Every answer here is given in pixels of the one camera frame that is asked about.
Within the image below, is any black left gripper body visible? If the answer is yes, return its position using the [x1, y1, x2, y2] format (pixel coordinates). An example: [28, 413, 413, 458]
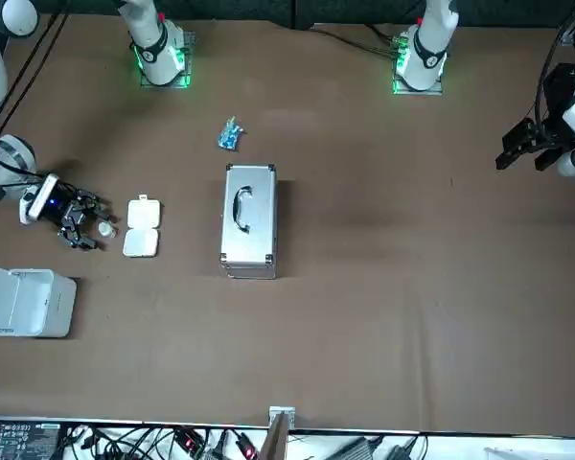
[531, 112, 575, 154]

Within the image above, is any open white pill box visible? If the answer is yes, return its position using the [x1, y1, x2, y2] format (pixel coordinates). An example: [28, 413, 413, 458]
[122, 193, 165, 260]

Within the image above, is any white bin with open lid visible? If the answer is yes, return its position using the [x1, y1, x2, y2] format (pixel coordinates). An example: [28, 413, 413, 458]
[0, 262, 79, 339]

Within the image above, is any black base cable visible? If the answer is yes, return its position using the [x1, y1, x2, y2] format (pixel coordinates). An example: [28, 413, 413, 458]
[309, 23, 402, 61]

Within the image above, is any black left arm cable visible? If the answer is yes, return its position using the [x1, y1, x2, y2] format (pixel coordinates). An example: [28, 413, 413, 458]
[534, 0, 575, 126]

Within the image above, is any aluminium first aid case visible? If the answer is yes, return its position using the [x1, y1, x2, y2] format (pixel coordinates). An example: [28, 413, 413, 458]
[218, 163, 281, 281]

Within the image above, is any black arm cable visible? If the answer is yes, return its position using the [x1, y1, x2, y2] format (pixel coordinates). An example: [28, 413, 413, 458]
[534, 0, 575, 126]
[0, 9, 71, 150]

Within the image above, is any aluminium camera post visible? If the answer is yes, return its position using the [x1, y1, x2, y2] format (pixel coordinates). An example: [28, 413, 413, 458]
[260, 405, 297, 460]

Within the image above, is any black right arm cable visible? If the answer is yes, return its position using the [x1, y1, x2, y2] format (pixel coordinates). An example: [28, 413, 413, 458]
[0, 9, 71, 150]

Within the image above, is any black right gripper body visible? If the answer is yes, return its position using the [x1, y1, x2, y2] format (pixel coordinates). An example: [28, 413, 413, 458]
[46, 188, 86, 230]

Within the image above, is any small black power brick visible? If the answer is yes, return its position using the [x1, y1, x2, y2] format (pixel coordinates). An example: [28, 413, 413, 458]
[386, 438, 428, 460]

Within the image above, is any black labelled power adapter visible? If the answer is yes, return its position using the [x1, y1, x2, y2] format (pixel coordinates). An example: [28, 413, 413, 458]
[0, 421, 67, 460]

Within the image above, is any blue blister pill pack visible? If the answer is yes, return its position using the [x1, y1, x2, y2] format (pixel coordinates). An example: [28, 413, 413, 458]
[216, 115, 246, 151]

